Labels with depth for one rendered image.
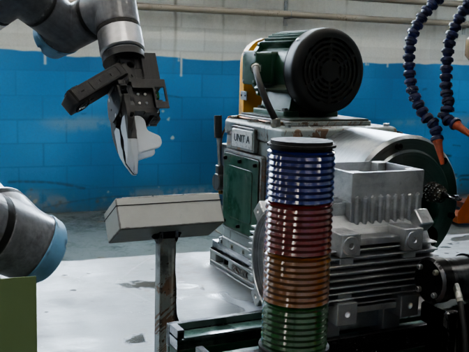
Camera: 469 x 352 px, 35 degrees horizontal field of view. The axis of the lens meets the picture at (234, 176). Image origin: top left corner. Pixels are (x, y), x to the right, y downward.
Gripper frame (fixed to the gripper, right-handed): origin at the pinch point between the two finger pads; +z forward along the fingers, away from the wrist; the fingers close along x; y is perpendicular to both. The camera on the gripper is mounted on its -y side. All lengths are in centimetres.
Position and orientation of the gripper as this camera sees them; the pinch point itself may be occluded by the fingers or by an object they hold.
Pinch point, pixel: (129, 167)
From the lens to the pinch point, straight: 118.0
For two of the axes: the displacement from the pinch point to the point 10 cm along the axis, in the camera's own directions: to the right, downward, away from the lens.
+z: 2.0, 9.3, -3.2
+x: -3.9, 3.7, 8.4
